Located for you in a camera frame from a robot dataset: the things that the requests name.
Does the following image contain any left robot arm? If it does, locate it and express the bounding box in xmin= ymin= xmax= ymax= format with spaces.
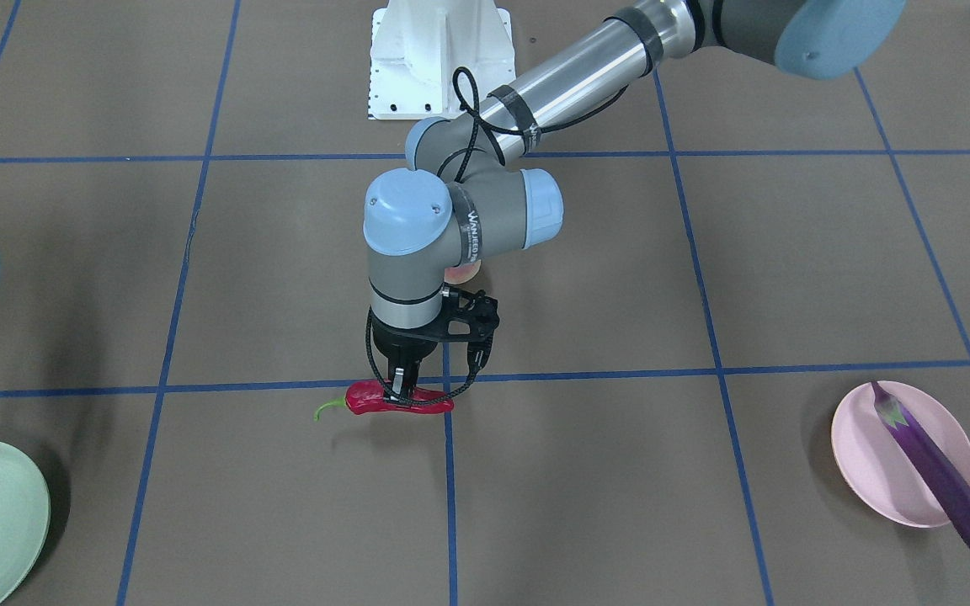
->
xmin=345 ymin=1 xmax=905 ymax=414

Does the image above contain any purple eggplant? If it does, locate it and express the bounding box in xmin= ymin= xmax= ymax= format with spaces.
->
xmin=869 ymin=382 xmax=970 ymax=550

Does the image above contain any red chili pepper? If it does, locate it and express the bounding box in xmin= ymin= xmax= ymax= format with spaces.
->
xmin=313 ymin=380 xmax=455 ymax=421

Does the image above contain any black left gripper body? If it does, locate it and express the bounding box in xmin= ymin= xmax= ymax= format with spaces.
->
xmin=370 ymin=286 xmax=500 ymax=396

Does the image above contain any pink plate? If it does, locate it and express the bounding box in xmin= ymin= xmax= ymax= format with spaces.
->
xmin=830 ymin=380 xmax=970 ymax=529

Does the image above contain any peach fruit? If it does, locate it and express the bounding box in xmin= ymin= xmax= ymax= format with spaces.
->
xmin=444 ymin=260 xmax=482 ymax=286

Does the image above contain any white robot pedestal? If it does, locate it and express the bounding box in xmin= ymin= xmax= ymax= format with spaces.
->
xmin=367 ymin=1 xmax=516 ymax=120

